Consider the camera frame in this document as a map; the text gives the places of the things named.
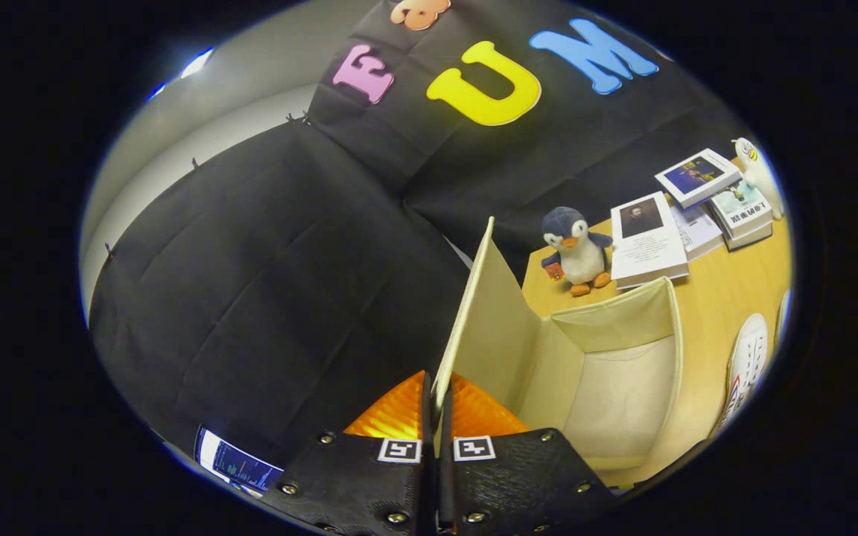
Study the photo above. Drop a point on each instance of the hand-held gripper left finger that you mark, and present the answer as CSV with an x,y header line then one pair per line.
x,y
366,484

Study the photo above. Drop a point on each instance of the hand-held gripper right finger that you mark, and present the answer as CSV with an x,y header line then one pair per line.
x,y
518,484

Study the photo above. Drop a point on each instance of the beige fabric storage box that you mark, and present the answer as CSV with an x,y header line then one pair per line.
x,y
496,327

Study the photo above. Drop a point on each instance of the white canvas shoe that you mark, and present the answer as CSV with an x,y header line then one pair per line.
x,y
745,365
783,316

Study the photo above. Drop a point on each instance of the penguin plush toy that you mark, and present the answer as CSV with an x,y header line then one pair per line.
x,y
582,253

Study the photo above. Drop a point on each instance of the white book with portrait cover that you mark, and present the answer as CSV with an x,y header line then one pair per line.
x,y
649,246

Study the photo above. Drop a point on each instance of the thin white booklet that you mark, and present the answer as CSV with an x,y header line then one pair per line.
x,y
697,231

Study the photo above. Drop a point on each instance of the book with dark blue picture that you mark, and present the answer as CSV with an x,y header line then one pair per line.
x,y
697,177

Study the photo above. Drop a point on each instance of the white duck plush toy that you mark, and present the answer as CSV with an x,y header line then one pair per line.
x,y
763,179

